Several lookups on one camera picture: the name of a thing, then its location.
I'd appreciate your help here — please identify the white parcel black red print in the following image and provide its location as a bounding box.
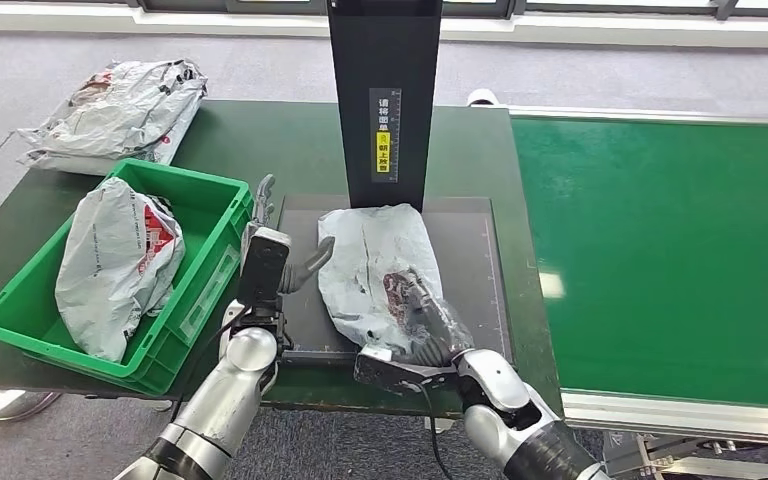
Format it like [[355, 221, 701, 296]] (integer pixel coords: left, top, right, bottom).
[[54, 176, 187, 364]]

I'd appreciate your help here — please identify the black inbound scanner machine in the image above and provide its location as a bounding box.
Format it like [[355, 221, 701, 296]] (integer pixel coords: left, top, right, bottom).
[[277, 0, 514, 369]]

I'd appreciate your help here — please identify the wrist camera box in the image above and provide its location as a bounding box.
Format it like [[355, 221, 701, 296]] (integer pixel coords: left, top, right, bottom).
[[236, 226, 293, 314], [354, 344, 461, 397]]

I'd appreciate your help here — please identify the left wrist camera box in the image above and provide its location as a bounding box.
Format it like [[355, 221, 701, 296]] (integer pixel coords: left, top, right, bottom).
[[236, 226, 293, 314]]

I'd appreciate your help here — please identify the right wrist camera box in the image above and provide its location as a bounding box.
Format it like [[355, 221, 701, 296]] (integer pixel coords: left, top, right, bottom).
[[354, 344, 461, 397]]

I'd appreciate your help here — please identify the green plastic crate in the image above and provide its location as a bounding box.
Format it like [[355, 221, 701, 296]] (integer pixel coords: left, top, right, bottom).
[[0, 157, 255, 397]]

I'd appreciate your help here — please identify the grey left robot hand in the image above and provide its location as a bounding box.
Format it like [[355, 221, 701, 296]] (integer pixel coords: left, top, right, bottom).
[[251, 174, 336, 296]]

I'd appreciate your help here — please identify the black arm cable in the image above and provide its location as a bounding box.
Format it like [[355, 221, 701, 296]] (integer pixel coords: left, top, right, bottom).
[[413, 382, 455, 480], [168, 304, 253, 425]]

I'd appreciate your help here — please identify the yellow black ruler label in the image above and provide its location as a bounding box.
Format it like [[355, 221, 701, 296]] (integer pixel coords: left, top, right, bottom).
[[368, 87, 402, 183]]

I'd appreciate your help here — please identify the dark green table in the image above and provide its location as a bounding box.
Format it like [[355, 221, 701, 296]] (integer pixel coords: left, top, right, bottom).
[[0, 100, 564, 422]]

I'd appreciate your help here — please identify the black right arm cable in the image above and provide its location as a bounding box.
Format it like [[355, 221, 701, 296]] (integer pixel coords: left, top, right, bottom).
[[413, 382, 455, 480]]

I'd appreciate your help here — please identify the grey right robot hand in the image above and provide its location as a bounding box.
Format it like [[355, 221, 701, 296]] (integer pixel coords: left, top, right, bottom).
[[397, 268, 475, 369]]

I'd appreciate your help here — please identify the aluminium conveyor frame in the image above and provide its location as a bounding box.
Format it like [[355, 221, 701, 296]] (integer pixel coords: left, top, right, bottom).
[[489, 104, 768, 480]]

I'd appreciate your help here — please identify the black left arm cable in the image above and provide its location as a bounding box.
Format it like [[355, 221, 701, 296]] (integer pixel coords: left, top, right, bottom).
[[168, 304, 253, 425]]

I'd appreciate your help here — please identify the flat grey parcel red dot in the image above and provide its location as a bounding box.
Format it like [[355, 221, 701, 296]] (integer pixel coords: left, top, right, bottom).
[[16, 122, 193, 177]]

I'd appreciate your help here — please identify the chrome table foot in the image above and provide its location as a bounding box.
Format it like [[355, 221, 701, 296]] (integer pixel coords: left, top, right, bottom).
[[0, 388, 64, 423]]

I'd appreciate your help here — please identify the grey parcel with brown tear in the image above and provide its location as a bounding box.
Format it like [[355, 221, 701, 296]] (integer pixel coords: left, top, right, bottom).
[[317, 203, 448, 359]]

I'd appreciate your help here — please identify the green conveyor belt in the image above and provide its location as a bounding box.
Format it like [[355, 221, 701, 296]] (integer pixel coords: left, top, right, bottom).
[[509, 115, 768, 411]]

